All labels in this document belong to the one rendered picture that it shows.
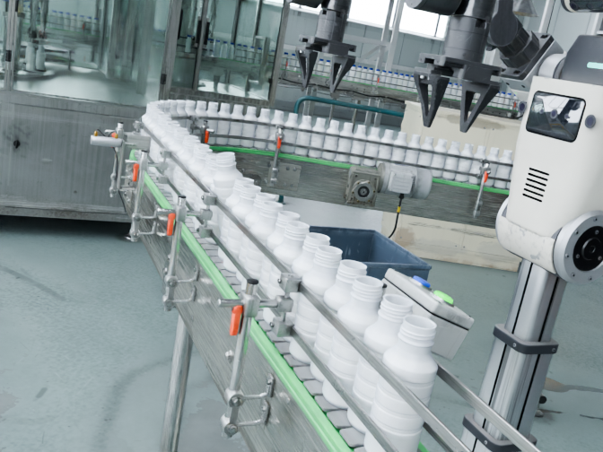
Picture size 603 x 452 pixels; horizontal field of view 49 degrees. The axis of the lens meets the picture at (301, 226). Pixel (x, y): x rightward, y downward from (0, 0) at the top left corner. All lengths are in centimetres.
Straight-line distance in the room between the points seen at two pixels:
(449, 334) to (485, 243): 464
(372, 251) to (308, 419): 119
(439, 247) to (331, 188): 273
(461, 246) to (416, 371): 484
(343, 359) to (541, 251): 68
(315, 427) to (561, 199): 75
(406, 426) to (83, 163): 383
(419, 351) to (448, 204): 228
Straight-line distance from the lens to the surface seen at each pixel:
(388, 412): 76
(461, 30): 97
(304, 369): 95
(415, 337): 73
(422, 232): 543
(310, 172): 284
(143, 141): 212
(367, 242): 201
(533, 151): 146
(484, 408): 72
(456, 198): 299
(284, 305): 94
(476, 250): 560
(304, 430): 89
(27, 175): 443
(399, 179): 274
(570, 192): 139
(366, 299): 82
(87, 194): 448
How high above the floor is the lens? 142
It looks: 14 degrees down
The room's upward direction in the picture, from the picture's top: 10 degrees clockwise
